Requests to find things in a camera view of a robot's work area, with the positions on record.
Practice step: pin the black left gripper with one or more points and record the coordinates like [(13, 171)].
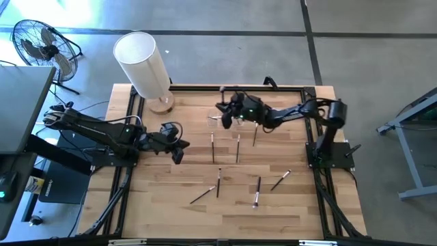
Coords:
[(157, 141)]

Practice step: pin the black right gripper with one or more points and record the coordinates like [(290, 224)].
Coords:
[(254, 111)]

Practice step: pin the fluffy head makeup brush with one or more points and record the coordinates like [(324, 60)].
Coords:
[(222, 94)]

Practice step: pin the black makeup brush silver ferrule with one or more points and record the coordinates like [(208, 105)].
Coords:
[(280, 181), (238, 150), (255, 136), (212, 150)]

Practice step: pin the long black makeup brush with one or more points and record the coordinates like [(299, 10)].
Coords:
[(203, 195)]

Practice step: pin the black makeup brush white head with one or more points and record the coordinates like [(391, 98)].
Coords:
[(257, 191)]

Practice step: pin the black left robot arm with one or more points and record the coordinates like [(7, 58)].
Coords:
[(99, 130)]

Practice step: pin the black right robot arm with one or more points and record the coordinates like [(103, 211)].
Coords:
[(327, 112)]

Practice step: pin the clear acrylic organizer box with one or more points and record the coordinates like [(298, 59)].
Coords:
[(213, 123)]

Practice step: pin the white shade wooden base lamp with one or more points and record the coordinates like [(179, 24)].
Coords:
[(143, 65)]

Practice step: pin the silver aluminium bar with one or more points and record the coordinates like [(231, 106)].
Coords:
[(317, 243), (128, 242)]

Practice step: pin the black box with white lettering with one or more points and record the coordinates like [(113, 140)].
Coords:
[(65, 184)]

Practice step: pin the black support beam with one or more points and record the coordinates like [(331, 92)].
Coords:
[(58, 153)]

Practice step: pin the white yellow paper pack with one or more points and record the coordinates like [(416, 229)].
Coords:
[(34, 184)]

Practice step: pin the black floor fan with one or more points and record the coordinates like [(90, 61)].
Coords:
[(48, 51)]

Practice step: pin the dark grey desk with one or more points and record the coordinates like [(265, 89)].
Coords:
[(24, 102)]

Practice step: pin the black round knob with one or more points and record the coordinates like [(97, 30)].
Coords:
[(35, 220)]

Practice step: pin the black computer mouse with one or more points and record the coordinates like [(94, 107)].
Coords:
[(7, 186)]

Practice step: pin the black desk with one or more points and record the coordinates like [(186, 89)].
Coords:
[(13, 215)]

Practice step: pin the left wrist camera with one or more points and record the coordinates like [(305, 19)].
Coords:
[(178, 156)]

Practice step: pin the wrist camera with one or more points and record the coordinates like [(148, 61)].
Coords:
[(227, 121), (178, 156)]

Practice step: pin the black aluminium rig frame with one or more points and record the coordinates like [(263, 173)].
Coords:
[(239, 88)]

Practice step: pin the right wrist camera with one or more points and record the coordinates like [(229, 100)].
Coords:
[(227, 121)]

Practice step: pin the black curved bracket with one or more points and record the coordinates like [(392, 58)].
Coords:
[(270, 82)]

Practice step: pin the grey metal table frame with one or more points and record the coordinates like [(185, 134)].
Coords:
[(406, 153)]

